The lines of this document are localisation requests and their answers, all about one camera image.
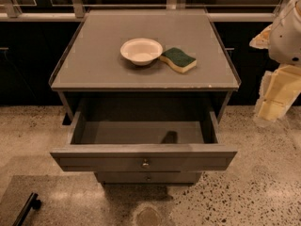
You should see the white bowl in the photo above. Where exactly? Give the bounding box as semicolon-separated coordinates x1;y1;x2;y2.
120;38;163;66

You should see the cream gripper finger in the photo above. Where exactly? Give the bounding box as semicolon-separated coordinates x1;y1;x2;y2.
249;25;272;49
254;64;301;122

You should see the grey drawer cabinet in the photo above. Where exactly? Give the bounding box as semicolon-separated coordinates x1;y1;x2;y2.
48;8;242;186

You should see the black bar handle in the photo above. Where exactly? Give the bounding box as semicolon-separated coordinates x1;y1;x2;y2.
12;193;41;226

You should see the grey drawer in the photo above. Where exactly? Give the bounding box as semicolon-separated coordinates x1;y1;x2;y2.
95;172;200;185
51;97;237;172

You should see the grey bottom drawer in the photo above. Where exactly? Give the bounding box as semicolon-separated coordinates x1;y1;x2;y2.
95;172;200;185

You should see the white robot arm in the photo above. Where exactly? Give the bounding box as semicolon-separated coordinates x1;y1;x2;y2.
249;0;301;124

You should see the round floor drain cover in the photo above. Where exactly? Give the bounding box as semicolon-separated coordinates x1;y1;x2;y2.
133;205;162;226

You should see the metal railing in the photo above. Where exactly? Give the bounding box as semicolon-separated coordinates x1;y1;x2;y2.
0;0;290;22

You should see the green yellow sponge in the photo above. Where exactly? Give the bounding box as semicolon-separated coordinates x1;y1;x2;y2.
159;47;197;73

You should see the grey top drawer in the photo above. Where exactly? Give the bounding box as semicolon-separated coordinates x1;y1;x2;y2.
51;97;237;172

